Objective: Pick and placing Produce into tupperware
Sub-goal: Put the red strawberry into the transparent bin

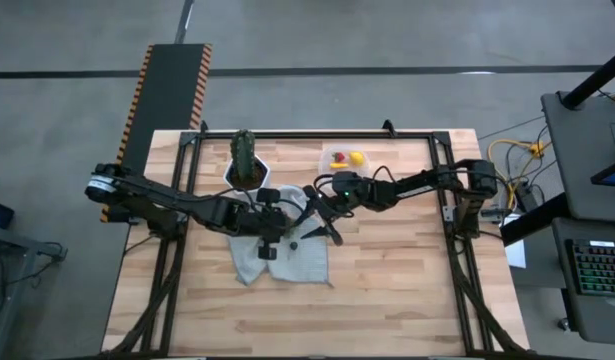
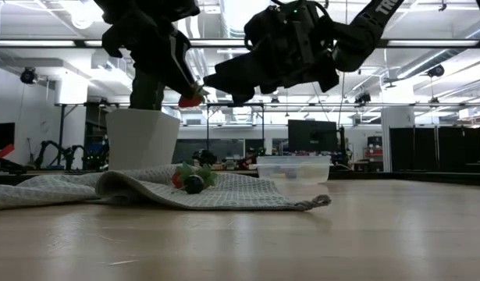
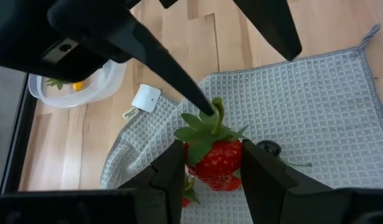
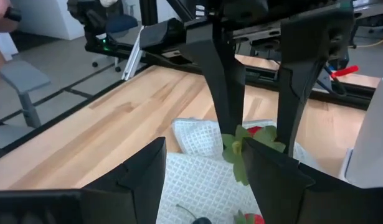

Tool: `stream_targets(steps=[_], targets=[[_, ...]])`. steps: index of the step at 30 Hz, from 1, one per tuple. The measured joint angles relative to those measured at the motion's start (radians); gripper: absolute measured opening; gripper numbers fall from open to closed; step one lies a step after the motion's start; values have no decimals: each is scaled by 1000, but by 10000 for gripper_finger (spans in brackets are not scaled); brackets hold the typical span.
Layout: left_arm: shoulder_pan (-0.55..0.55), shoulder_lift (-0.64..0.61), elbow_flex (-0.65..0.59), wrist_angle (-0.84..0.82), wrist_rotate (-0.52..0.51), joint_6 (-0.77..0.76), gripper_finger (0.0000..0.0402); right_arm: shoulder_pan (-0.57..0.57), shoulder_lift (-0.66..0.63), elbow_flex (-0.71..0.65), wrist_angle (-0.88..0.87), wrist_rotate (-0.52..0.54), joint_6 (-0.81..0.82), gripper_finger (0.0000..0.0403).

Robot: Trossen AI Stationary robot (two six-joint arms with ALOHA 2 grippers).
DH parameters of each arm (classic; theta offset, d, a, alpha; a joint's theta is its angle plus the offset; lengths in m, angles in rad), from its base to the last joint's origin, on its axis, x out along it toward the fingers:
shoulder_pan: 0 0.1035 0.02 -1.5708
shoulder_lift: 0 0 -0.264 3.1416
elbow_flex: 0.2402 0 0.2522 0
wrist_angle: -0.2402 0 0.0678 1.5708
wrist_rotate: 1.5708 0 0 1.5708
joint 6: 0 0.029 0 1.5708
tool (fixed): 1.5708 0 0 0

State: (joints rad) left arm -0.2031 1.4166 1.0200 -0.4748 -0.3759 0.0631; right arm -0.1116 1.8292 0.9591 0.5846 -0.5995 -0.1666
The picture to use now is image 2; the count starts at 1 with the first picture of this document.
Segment black aluminium table frame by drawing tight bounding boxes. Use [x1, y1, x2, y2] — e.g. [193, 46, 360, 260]
[0, 170, 480, 187]

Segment rack with red boxes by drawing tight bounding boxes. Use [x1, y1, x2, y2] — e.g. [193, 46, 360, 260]
[364, 135, 384, 173]

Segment black background robot arms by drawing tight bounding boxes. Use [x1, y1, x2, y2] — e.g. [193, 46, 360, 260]
[34, 139, 87, 171]

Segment thin black frame stand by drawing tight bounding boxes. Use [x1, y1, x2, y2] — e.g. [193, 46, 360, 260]
[206, 102, 265, 154]

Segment clear plastic tupperware container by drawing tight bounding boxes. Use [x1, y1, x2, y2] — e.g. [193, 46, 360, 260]
[256, 155, 332, 185]

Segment green cactus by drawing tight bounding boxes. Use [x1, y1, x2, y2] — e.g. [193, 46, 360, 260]
[129, 64, 166, 111]

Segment white plant pot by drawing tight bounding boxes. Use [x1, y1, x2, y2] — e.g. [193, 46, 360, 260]
[105, 108, 181, 172]

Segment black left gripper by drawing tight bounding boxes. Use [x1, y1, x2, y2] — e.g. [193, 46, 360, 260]
[93, 0, 202, 99]

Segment black monitor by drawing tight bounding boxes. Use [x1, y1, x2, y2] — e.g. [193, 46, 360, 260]
[287, 119, 338, 154]

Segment dark equipment rack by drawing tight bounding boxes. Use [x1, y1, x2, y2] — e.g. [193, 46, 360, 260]
[84, 105, 110, 171]

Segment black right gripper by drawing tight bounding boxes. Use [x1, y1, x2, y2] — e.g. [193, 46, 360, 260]
[202, 0, 341, 106]

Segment grey waffle cloth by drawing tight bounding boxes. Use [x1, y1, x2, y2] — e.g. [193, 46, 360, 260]
[0, 163, 332, 212]

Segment black room partitions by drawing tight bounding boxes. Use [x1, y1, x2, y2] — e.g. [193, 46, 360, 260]
[389, 125, 480, 173]

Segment black wall screen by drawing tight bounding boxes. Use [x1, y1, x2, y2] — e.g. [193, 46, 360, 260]
[0, 122, 16, 151]

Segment red bar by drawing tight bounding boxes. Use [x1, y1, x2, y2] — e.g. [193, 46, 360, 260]
[0, 144, 16, 161]

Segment dark toy plum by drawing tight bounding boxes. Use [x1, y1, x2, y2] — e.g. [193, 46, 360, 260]
[183, 173, 205, 195]

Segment black ceiling camera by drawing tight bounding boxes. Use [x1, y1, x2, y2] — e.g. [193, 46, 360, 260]
[426, 64, 446, 78]
[20, 66, 37, 85]

